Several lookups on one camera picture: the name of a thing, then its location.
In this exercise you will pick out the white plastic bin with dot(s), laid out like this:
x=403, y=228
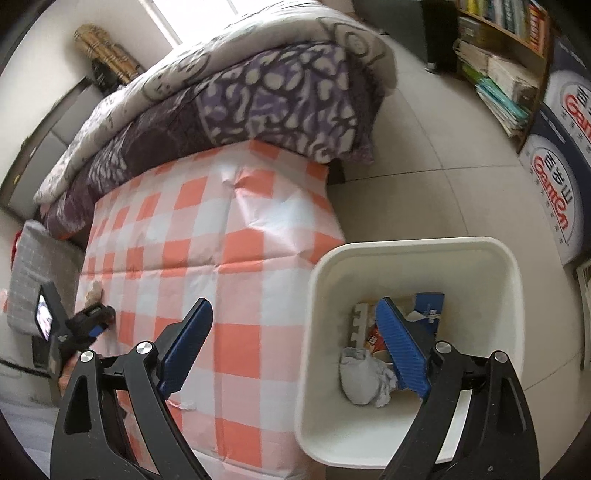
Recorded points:
x=332, y=286

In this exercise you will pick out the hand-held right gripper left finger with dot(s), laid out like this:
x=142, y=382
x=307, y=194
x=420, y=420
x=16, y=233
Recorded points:
x=184, y=341

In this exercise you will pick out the blue cardboard box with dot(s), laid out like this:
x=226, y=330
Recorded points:
x=429, y=311

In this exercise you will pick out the grey paper ball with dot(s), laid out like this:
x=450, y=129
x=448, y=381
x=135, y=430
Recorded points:
x=360, y=376

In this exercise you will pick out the orange snack wrapper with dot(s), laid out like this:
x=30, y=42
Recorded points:
x=379, y=341

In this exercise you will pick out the red cloth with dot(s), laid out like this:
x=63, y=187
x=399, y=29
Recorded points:
x=15, y=247

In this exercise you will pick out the grey checked cushion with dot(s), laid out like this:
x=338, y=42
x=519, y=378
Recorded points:
x=41, y=272

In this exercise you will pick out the black cabinet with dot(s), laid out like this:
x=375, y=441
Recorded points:
x=415, y=27

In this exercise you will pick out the window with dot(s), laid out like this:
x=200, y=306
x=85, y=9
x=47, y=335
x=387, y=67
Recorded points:
x=198, y=16

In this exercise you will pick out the white tissue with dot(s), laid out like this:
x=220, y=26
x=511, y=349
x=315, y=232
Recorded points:
x=94, y=291

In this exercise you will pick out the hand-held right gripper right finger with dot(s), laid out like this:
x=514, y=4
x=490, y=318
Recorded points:
x=401, y=346

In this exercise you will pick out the stack of books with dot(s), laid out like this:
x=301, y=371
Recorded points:
x=503, y=87

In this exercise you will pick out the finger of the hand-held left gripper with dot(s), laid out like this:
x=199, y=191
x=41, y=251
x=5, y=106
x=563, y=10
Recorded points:
x=96, y=330
x=99, y=313

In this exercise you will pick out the grey bed headboard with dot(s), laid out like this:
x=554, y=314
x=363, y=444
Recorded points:
x=41, y=152

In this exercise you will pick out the white box with red print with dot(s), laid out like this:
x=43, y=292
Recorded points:
x=554, y=194
x=572, y=87

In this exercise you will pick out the orange white checked tablecloth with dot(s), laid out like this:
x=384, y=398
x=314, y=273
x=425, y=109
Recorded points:
x=258, y=240

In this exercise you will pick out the black bag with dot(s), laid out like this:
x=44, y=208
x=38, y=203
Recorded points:
x=108, y=74

